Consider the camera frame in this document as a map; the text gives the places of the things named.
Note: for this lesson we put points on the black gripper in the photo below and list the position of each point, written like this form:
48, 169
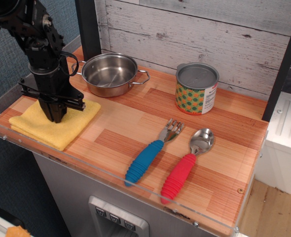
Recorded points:
52, 85

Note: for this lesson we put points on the yellow towel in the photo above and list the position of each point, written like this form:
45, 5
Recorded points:
34, 124

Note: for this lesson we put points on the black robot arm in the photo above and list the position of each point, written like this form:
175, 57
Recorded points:
32, 27

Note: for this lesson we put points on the clear acrylic table guard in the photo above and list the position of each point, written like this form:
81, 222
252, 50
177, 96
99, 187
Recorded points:
215, 192

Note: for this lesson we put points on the stainless steel pot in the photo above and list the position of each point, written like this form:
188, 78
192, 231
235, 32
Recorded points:
112, 74

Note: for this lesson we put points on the silver toy fridge cabinet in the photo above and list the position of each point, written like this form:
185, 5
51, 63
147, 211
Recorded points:
71, 191

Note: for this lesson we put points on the dispenser button panel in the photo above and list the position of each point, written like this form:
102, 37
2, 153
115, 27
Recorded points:
112, 221

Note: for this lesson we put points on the orange cloth at corner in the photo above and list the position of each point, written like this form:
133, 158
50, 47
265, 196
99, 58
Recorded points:
17, 231

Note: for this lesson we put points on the patterned toy can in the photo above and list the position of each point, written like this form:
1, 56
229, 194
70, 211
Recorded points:
196, 88

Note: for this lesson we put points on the white plastic appliance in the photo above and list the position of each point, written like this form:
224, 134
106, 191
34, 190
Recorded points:
273, 166

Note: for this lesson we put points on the blue handled fork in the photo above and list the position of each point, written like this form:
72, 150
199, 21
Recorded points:
142, 162

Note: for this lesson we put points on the red handled spoon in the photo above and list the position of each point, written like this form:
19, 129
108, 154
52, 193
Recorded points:
201, 142

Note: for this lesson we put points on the black right frame post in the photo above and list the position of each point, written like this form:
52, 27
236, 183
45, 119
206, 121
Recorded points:
278, 84

